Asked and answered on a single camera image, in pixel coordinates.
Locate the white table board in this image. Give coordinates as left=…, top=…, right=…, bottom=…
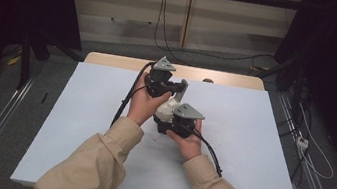
left=9, top=53, right=322, bottom=189

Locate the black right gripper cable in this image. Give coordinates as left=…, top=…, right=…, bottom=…
left=184, top=125, right=230, bottom=178

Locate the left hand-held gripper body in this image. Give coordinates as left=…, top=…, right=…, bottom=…
left=141, top=53, right=184, bottom=103

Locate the vertical brass wall strip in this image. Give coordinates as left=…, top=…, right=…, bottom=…
left=179, top=0, right=194, bottom=50

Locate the small black floor object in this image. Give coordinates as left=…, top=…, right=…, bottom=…
left=40, top=91, right=50, bottom=106

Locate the yellow floor tape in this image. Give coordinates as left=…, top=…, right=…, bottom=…
left=6, top=52, right=24, bottom=68
left=250, top=63, right=272, bottom=74

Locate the wooden table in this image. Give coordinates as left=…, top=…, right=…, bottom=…
left=82, top=50, right=267, bottom=92

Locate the black hanging wall cable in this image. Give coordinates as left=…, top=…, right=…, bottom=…
left=148, top=0, right=205, bottom=68

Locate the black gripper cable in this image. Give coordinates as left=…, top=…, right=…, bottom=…
left=184, top=125, right=230, bottom=178
left=109, top=55, right=157, bottom=134

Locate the white floor cable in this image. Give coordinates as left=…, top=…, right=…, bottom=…
left=288, top=103, right=337, bottom=182

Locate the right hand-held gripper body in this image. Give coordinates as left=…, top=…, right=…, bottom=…
left=155, top=98, right=208, bottom=142

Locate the black metal stand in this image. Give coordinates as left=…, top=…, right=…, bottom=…
left=249, top=50, right=311, bottom=129
left=13, top=27, right=56, bottom=94

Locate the black floor cable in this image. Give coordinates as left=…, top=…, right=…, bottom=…
left=162, top=38, right=276, bottom=70

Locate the person's left hand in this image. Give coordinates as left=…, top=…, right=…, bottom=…
left=125, top=70, right=175, bottom=131

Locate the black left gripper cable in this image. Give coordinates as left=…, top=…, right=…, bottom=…
left=109, top=55, right=157, bottom=134

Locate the person's right hand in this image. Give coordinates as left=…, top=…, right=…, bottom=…
left=162, top=115, right=208, bottom=164

